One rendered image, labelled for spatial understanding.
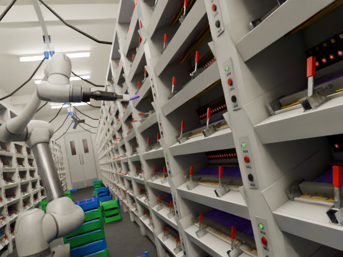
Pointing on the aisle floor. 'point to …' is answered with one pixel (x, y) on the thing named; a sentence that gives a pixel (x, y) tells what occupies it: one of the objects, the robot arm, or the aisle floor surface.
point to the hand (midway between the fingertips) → (122, 97)
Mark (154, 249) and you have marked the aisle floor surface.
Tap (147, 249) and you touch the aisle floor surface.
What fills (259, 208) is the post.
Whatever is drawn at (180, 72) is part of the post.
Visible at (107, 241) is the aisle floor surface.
